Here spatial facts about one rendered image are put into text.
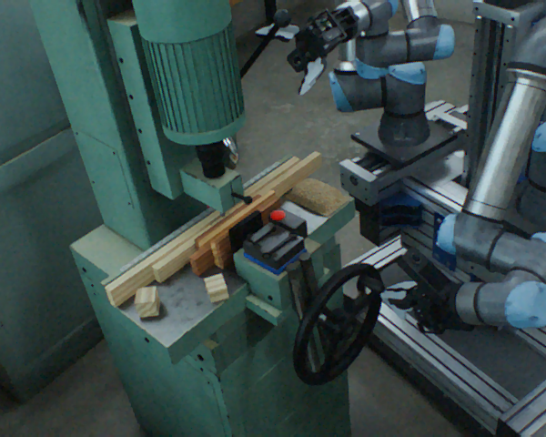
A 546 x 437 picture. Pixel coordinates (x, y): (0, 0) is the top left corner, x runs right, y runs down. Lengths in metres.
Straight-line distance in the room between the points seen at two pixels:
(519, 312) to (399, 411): 1.19
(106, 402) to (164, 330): 1.13
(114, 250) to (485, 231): 0.95
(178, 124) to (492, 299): 0.67
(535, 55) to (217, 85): 0.57
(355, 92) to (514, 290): 0.88
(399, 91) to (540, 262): 0.81
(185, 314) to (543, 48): 0.84
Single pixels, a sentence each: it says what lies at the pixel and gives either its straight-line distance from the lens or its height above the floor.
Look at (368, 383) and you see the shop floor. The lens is 2.36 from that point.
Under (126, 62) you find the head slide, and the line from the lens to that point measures 1.40.
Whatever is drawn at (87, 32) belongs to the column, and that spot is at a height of 1.40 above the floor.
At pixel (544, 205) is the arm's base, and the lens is 1.68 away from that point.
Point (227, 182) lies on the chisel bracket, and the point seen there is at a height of 1.07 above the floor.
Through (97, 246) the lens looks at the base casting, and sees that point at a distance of 1.79.
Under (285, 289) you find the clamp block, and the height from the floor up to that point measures 0.92.
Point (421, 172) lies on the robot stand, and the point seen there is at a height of 0.73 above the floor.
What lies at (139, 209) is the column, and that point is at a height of 0.95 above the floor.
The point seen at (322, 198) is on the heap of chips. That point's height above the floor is 0.93.
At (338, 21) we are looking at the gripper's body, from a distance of 1.39.
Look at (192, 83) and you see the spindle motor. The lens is 1.26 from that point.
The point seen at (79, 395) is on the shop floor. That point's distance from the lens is 2.53.
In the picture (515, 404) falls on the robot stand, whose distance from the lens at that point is 2.07.
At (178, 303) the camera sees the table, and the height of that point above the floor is 0.90.
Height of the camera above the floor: 1.88
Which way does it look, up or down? 37 degrees down
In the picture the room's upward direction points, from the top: 9 degrees counter-clockwise
